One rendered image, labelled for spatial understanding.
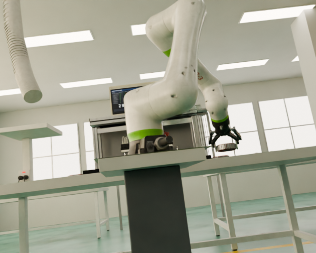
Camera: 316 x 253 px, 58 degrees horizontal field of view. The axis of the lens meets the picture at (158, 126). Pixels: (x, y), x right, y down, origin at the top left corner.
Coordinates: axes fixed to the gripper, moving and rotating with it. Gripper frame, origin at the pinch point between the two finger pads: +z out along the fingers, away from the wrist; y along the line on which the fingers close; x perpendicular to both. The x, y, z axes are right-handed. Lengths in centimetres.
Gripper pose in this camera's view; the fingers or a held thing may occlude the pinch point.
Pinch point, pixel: (225, 146)
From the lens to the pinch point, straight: 168.8
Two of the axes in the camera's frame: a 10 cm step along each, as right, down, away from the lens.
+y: 9.5, -1.6, -2.6
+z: 3.0, 6.6, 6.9
